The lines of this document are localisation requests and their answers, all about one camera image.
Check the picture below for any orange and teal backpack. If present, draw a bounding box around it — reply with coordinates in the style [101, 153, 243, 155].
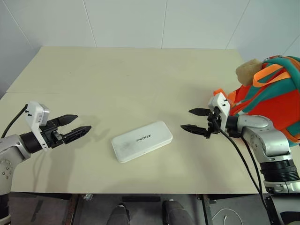
[212, 55, 300, 147]

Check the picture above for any white rectangular case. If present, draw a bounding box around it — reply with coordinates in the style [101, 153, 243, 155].
[111, 120, 174, 164]

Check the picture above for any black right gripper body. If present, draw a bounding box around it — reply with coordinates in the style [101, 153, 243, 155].
[203, 106, 223, 140]

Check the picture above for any dark rounded shape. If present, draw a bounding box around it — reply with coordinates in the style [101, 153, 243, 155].
[106, 203, 131, 225]
[161, 199, 195, 225]

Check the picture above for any thin white floor cable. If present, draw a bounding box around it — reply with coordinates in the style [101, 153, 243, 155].
[212, 207, 245, 225]

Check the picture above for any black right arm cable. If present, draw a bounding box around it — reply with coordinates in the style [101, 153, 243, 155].
[210, 114, 274, 211]

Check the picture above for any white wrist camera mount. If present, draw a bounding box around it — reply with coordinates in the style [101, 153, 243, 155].
[24, 101, 50, 151]
[208, 92, 232, 132]

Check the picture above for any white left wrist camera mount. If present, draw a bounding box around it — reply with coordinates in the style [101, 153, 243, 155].
[24, 101, 50, 151]

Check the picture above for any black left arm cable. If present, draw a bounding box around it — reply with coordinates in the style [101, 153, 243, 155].
[0, 105, 29, 139]

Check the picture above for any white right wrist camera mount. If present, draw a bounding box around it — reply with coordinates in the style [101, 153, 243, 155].
[208, 92, 232, 132]

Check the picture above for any black bar under table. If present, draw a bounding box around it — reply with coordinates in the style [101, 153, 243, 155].
[121, 196, 161, 203]

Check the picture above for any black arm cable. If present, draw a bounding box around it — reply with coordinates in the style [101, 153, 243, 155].
[210, 114, 274, 211]
[0, 105, 29, 139]

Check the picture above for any beige plush toy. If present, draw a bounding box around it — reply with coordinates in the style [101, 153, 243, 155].
[235, 59, 264, 85]

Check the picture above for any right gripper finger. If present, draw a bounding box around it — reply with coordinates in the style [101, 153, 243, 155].
[180, 124, 209, 137]
[188, 107, 212, 117]

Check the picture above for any dark metal table frame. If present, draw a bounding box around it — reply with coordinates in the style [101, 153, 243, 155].
[69, 194, 82, 225]

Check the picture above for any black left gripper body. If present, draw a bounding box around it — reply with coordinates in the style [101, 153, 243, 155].
[39, 118, 66, 150]

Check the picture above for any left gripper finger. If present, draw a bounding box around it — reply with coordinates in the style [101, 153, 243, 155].
[62, 126, 92, 144]
[55, 114, 79, 128]

